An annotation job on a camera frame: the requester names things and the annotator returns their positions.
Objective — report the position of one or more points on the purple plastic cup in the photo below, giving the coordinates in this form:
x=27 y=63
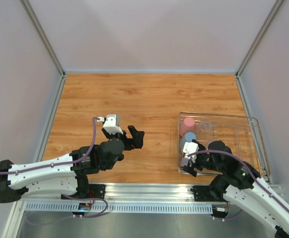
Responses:
x=184 y=162

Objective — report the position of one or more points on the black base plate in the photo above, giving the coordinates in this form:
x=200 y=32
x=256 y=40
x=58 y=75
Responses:
x=93 y=190
x=202 y=193

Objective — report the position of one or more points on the aluminium frame post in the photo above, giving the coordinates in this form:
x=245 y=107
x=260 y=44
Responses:
x=40 y=31
x=260 y=35

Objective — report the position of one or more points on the white slotted cable duct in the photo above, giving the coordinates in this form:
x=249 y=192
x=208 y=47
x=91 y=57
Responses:
x=119 y=207

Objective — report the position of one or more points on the aluminium frame post right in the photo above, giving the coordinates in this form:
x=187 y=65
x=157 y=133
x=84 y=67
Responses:
x=260 y=35

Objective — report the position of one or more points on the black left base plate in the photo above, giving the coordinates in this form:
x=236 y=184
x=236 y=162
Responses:
x=93 y=190

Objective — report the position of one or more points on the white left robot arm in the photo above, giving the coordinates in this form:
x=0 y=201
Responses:
x=66 y=175

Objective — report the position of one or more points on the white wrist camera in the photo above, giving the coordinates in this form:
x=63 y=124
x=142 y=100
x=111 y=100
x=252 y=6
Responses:
x=111 y=124
x=189 y=150

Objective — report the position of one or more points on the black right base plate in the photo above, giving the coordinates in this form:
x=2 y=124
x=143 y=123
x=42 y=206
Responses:
x=202 y=193

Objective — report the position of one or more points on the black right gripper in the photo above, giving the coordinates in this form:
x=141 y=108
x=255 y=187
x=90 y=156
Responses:
x=197 y=163

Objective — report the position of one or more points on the pink plastic cup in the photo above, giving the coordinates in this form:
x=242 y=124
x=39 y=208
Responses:
x=187 y=125

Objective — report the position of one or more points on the blue plastic cup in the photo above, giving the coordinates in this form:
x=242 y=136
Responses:
x=188 y=137

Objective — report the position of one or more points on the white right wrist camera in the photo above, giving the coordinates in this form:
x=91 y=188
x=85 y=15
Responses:
x=189 y=150

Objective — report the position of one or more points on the clear glass cup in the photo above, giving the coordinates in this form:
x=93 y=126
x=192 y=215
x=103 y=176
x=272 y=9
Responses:
x=209 y=142
x=204 y=129

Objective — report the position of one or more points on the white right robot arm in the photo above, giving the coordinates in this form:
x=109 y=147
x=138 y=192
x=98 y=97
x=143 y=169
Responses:
x=239 y=183

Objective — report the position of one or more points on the aluminium frame post left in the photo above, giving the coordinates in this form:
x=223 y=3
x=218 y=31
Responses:
x=40 y=31

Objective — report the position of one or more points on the aluminium front rail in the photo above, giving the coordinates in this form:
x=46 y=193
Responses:
x=143 y=193

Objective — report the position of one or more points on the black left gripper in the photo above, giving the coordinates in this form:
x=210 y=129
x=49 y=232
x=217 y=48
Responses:
x=137 y=136

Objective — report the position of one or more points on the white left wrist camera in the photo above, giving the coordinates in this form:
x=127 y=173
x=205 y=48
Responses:
x=111 y=124

